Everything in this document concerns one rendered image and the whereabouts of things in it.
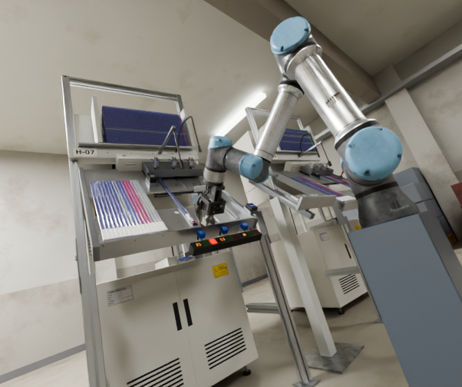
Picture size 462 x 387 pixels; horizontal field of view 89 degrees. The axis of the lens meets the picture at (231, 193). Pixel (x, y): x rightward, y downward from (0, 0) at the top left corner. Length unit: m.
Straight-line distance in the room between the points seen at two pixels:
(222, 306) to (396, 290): 0.85
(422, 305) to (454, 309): 0.06
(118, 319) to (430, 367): 1.04
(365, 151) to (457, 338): 0.45
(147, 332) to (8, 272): 2.98
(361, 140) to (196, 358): 1.12
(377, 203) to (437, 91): 4.13
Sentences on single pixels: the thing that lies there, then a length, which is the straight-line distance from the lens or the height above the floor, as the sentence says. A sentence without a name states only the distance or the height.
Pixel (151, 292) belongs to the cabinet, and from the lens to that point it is 1.23.
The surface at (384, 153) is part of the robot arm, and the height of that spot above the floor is 0.70.
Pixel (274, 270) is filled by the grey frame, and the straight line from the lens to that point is 1.18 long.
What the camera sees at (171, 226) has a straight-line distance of 1.01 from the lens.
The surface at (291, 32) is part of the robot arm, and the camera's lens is 0.83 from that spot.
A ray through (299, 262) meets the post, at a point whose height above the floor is 0.46.
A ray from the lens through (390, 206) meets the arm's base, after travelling 0.76.
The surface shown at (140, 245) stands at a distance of 0.93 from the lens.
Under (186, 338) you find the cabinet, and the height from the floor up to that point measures 0.29.
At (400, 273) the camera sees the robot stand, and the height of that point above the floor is 0.42.
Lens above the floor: 0.56
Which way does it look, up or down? 15 degrees up
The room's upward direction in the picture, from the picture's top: 16 degrees counter-clockwise
